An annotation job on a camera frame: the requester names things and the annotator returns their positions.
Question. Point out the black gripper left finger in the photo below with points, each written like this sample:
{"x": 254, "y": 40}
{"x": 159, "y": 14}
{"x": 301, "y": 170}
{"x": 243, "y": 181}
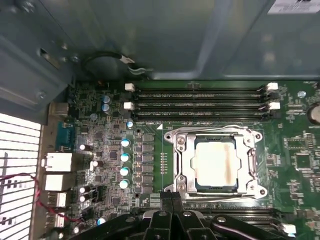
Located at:
{"x": 155, "y": 227}

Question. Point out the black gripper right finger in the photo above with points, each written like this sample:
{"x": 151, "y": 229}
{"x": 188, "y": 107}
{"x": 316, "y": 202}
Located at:
{"x": 190, "y": 227}

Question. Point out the silver CPU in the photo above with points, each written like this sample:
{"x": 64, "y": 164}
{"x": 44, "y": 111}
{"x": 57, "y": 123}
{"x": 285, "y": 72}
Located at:
{"x": 217, "y": 165}

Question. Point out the metal socket cover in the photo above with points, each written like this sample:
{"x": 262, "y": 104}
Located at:
{"x": 185, "y": 152}

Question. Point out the CPU socket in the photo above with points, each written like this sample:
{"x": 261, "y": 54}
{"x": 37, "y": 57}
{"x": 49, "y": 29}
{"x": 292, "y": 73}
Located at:
{"x": 261, "y": 192}

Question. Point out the black RAM slot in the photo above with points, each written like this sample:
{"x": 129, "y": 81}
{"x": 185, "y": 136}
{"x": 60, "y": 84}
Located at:
{"x": 200, "y": 105}
{"x": 200, "y": 88}
{"x": 200, "y": 115}
{"x": 275, "y": 222}
{"x": 200, "y": 96}
{"x": 237, "y": 205}
{"x": 250, "y": 213}

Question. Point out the green motherboard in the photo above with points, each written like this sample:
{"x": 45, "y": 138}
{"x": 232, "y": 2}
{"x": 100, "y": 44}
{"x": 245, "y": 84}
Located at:
{"x": 156, "y": 145}

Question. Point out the silver coin cell battery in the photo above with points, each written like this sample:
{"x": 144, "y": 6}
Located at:
{"x": 315, "y": 114}

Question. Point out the black PC case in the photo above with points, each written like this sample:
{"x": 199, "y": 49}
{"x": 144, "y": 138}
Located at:
{"x": 175, "y": 37}

